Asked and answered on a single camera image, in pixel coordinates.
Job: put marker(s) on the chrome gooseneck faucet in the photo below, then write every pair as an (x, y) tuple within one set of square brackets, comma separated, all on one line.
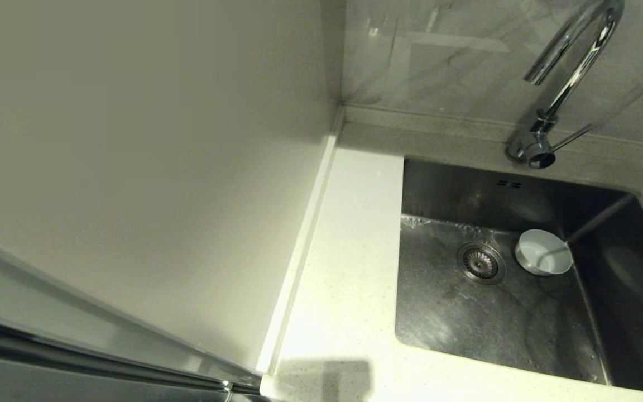
[(533, 148)]

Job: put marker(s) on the round metal drain strainer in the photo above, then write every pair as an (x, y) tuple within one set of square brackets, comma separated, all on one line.
[(480, 263)]

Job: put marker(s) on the white countertop edge strip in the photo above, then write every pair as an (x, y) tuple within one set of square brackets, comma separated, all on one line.
[(301, 251)]

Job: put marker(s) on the stainless steel sink basin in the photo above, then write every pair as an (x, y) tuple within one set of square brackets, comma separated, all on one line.
[(494, 318)]

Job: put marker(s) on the white cabinet side panel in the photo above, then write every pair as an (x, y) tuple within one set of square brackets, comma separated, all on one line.
[(132, 139)]

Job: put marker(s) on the small white bowl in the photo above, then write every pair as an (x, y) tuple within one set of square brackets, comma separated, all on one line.
[(542, 254)]

